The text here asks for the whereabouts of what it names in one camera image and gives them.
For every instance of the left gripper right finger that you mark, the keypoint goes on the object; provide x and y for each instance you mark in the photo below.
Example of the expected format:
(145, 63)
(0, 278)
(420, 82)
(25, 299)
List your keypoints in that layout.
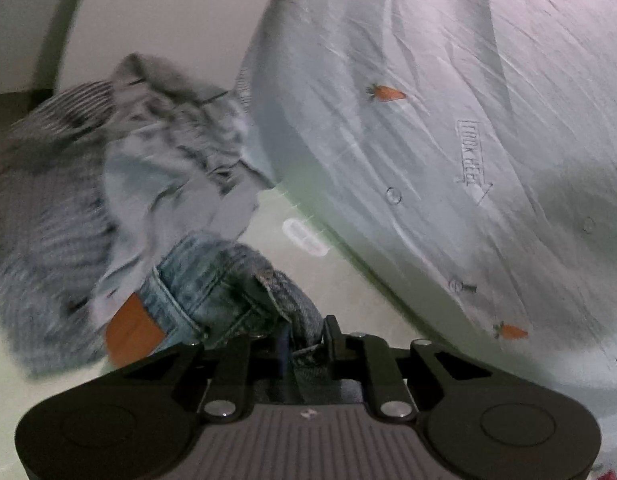
(371, 362)

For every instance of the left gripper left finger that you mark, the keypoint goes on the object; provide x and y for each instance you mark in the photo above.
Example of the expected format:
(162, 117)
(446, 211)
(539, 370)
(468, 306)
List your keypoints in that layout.
(226, 382)

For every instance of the blue denim jeans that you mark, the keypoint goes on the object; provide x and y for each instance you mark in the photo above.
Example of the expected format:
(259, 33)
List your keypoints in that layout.
(207, 291)

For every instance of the grey crumpled garment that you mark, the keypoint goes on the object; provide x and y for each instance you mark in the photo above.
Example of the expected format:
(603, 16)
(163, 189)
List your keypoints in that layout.
(173, 166)

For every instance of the carrot print bed sheet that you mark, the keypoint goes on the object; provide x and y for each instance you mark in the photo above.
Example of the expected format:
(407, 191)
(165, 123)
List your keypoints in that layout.
(466, 152)

